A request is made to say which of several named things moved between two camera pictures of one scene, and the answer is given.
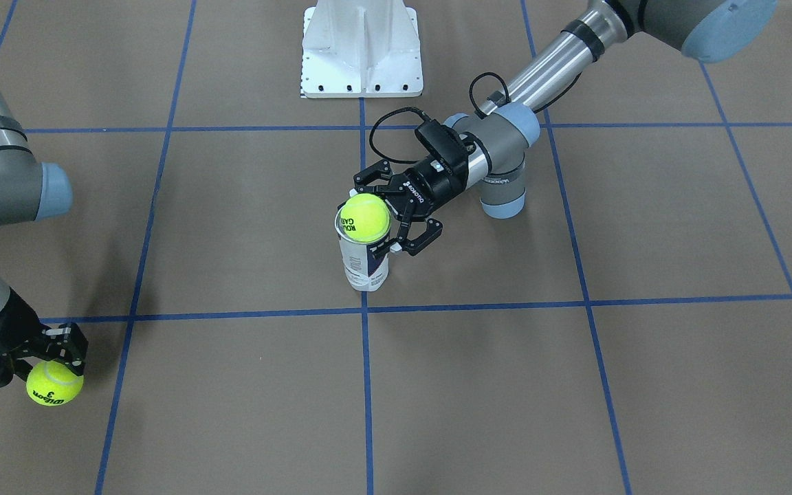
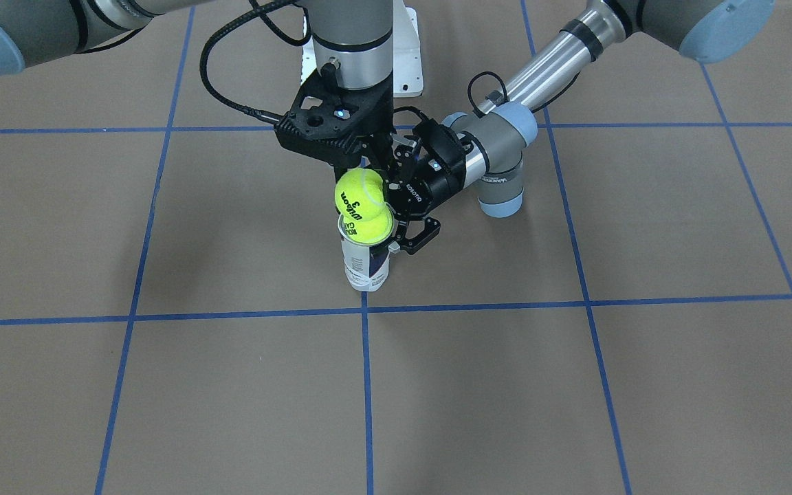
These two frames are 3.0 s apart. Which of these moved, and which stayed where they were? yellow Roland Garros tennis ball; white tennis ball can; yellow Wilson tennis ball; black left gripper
Moved: yellow Wilson tennis ball
Stayed: white tennis ball can; yellow Roland Garros tennis ball; black left gripper
